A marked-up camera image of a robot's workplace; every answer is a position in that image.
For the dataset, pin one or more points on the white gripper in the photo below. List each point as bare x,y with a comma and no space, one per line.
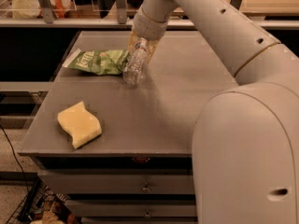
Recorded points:
147,28

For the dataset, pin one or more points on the clear plastic water bottle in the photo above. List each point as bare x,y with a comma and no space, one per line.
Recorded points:
133,70

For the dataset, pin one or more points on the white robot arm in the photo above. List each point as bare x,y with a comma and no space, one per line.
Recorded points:
245,143

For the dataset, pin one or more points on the green jalapeno chip bag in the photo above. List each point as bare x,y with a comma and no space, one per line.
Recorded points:
99,62

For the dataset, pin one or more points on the white plastic bag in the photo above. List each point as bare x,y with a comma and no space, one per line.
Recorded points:
29,9

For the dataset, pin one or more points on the yellow wavy sponge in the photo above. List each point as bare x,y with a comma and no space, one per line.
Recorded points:
80,124

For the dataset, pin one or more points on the grey drawer cabinet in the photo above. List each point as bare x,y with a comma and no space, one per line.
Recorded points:
146,136

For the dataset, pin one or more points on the upper drawer knob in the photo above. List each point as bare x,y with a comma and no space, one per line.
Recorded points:
145,188

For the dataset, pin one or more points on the drawer knob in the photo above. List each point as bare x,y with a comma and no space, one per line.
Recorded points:
147,214
145,188

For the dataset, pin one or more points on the lower drawer knob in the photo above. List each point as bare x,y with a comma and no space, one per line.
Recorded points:
147,214

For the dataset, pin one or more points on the metal shelf rail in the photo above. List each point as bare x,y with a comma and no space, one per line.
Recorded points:
106,24

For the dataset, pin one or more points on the black wire basket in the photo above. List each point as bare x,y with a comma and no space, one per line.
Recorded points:
42,206

